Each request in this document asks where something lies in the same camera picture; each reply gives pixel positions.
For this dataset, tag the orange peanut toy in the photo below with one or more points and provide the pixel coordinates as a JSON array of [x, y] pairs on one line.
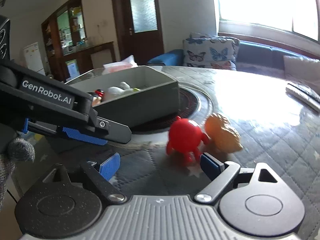
[[224, 136]]

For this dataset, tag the grey knitted gloved hand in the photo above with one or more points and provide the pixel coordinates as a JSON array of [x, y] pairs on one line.
[[16, 151]]

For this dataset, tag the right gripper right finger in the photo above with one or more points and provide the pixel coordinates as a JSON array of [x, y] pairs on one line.
[[222, 176]]

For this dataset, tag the blue sofa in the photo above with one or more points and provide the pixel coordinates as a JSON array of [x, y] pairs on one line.
[[252, 58]]

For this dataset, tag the dark wooden door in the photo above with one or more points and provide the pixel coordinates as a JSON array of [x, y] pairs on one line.
[[138, 28]]

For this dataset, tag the dark wooden cabinet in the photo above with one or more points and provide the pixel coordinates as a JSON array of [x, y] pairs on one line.
[[68, 48]]

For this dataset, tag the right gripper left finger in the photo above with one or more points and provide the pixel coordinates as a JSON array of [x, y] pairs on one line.
[[97, 176]]

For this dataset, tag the white plush toy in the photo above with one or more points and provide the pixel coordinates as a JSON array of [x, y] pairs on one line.
[[124, 88]]

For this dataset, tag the pink white plastic bag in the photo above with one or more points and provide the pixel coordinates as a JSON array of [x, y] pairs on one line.
[[127, 63]]

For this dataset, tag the window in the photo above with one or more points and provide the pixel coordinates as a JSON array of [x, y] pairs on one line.
[[300, 17]]

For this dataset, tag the black-haired doll figurine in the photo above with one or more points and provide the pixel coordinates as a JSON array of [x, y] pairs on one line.
[[98, 95]]

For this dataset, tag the grey cardboard box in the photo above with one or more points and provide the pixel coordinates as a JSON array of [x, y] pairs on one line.
[[159, 94]]

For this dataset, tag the butterfly print cushion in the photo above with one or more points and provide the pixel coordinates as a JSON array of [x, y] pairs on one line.
[[216, 52]]

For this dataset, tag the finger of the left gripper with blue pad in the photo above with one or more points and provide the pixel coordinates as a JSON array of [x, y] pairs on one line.
[[105, 131]]

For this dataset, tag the red round toy figure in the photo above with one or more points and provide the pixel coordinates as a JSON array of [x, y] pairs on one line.
[[184, 137]]

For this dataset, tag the white refrigerator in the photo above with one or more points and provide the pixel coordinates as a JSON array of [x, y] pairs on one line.
[[33, 58]]

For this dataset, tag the grey remote control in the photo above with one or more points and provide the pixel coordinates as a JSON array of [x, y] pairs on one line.
[[304, 94]]

